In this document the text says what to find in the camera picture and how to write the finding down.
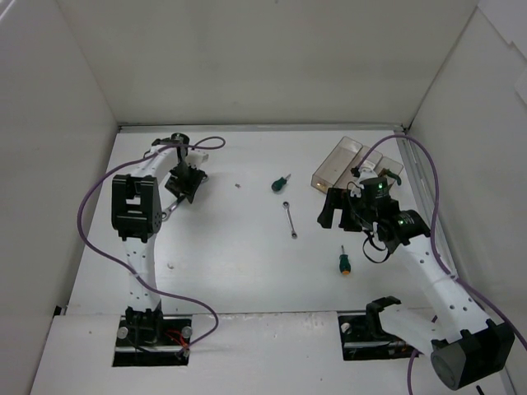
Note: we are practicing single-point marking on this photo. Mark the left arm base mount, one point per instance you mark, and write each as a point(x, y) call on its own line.
point(161, 345)

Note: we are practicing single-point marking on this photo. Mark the stubby green screwdriver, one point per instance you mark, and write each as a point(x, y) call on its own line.
point(279, 184)

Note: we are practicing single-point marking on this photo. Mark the clear bin middle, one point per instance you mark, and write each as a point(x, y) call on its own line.
point(364, 160)

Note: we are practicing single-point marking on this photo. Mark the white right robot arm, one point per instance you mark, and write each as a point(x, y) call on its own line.
point(464, 344)

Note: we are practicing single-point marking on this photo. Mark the green handled cutters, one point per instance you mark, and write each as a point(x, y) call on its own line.
point(389, 174)

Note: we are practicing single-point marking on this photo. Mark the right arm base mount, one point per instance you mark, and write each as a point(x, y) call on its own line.
point(358, 343)

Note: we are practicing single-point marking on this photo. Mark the large silver ratchet wrench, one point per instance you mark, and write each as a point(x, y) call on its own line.
point(180, 195)

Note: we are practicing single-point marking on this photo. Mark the small silver ratchet wrench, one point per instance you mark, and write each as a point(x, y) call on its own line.
point(286, 207)

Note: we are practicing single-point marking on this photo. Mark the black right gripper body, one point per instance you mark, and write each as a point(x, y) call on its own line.
point(343, 206)

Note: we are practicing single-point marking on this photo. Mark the green orange screwdriver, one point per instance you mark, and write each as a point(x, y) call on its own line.
point(344, 265)

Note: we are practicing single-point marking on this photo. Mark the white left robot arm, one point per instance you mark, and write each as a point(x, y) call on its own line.
point(140, 202)

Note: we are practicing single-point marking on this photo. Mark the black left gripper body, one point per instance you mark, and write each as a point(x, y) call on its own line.
point(186, 181)

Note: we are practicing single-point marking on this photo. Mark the clear bin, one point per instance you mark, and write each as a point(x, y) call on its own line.
point(334, 171)
point(364, 160)
point(388, 163)

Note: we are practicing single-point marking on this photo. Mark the clear bin right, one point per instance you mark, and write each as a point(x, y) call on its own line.
point(388, 163)

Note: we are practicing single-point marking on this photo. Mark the clear bin left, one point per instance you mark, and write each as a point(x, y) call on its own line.
point(334, 171)

